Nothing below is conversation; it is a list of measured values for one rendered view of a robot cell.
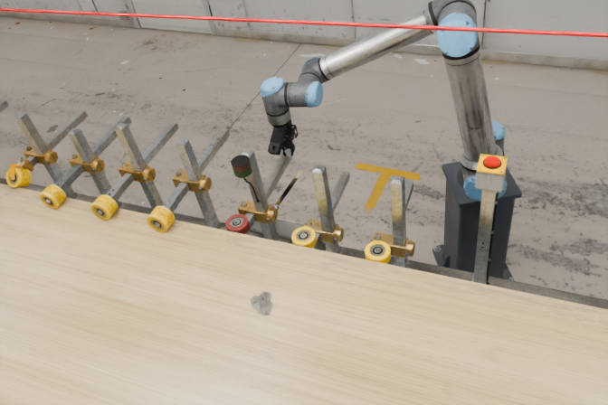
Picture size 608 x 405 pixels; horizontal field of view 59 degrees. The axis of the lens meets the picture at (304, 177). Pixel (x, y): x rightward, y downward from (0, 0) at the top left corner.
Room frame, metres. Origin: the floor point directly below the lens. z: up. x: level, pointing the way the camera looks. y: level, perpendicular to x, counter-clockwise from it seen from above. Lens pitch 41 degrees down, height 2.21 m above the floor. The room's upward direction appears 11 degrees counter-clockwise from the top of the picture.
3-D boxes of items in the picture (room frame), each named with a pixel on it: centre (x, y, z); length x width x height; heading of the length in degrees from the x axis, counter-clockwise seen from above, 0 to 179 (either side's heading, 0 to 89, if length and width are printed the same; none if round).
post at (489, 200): (1.03, -0.50, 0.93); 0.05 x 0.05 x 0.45; 61
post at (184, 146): (1.53, 0.39, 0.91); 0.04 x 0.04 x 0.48; 61
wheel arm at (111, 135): (1.84, 0.83, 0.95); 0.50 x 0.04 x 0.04; 151
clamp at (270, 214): (1.41, 0.19, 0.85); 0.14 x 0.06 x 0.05; 61
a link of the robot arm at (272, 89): (1.70, 0.05, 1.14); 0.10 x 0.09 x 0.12; 70
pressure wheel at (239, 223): (1.33, 0.26, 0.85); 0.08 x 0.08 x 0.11
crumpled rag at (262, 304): (0.97, 0.20, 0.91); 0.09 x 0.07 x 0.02; 5
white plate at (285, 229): (1.41, 0.13, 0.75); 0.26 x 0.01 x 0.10; 61
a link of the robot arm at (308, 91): (1.67, -0.06, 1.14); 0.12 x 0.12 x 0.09; 70
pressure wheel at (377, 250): (1.08, -0.18, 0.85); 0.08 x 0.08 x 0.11
